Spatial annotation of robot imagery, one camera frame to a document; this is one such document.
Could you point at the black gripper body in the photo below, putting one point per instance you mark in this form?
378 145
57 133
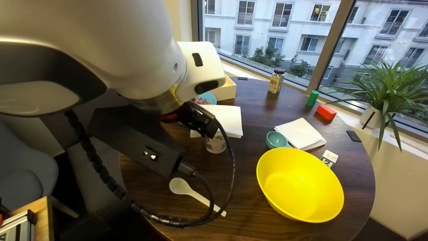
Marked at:
140 134

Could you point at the white plastic spoon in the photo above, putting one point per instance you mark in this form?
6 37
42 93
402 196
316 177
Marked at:
181 188

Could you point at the white paper towel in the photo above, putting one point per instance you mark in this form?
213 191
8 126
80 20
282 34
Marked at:
230 117

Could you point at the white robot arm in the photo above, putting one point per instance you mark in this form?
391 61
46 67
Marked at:
58 54

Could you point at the patterned paper cup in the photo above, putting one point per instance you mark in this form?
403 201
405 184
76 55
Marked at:
216 145

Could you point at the teal measuring cup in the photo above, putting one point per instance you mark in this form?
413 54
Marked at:
276 140

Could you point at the blue bowl of colourful cereal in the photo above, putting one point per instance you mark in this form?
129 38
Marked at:
207 98

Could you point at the white wooden box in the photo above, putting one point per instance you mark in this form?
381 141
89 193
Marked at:
226 90

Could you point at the round wooden table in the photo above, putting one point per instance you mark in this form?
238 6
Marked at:
250 215

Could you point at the grey armchair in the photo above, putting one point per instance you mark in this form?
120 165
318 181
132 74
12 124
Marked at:
26 173

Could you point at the glass jar with dark lid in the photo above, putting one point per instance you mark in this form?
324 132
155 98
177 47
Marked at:
276 81

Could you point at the wooden crate with rails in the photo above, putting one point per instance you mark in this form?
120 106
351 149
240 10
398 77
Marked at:
29 223

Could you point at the folded white napkin stack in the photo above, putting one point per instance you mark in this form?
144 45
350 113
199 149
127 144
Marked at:
302 134

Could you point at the yellow plastic bowl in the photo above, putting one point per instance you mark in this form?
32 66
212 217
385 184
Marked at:
299 186

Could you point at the green block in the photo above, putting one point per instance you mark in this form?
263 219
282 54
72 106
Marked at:
312 98

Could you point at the small white packet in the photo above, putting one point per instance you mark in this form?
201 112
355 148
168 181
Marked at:
330 158

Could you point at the potted green plant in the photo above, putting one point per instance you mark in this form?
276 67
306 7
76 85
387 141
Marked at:
391 89

